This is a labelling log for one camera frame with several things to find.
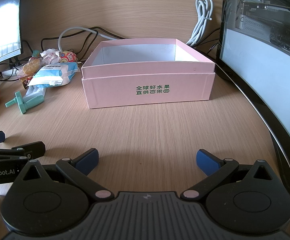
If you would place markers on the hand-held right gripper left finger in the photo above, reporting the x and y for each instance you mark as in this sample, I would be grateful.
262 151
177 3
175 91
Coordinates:
87 162

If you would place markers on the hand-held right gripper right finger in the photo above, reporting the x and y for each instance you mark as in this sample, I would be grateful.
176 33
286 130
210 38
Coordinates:
207 162

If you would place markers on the mint green plastic tool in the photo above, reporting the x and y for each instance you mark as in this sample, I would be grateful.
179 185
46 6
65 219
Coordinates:
24 102

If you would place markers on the blue tissue pack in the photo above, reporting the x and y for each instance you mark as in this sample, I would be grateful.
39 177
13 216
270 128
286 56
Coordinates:
56 73

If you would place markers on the pink cardboard box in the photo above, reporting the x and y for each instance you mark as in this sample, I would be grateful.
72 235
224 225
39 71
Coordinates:
150 90

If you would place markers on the pink white candy wrapper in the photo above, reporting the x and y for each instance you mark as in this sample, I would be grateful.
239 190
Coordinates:
50 55

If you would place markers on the white power strip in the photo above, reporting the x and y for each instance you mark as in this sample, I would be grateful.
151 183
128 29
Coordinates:
9 72

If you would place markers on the glass sided computer case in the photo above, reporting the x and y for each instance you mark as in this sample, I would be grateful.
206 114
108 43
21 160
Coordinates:
257 62

